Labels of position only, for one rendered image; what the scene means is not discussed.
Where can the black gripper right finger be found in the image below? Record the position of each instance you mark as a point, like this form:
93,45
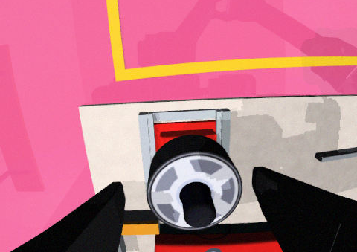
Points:
304,218

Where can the yellow rectangular outline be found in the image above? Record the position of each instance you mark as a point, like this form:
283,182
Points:
122,73

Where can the black wheel with white rim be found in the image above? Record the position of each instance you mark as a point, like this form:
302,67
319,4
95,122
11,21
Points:
184,160

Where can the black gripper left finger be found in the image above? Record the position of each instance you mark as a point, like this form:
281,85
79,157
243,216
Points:
94,226

